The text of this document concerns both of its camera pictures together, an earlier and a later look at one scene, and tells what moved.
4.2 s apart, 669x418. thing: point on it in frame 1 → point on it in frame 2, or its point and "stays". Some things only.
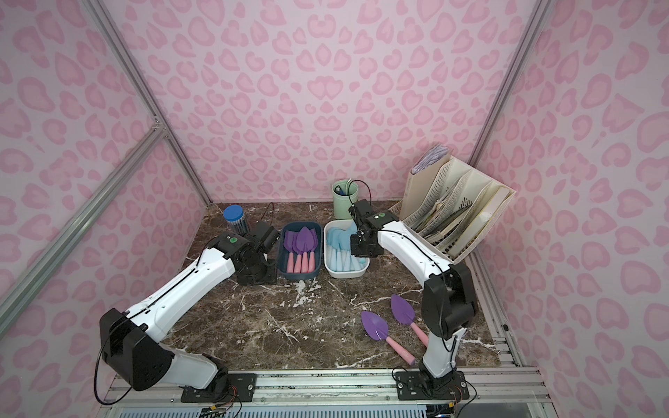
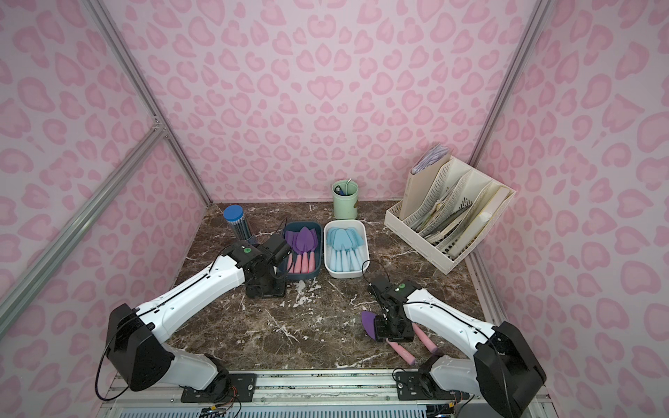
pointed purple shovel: (376, 326) stays
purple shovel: (311, 253) stays
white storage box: (337, 253) stays
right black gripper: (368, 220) → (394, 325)
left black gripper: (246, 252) → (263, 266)
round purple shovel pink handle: (304, 243) stays
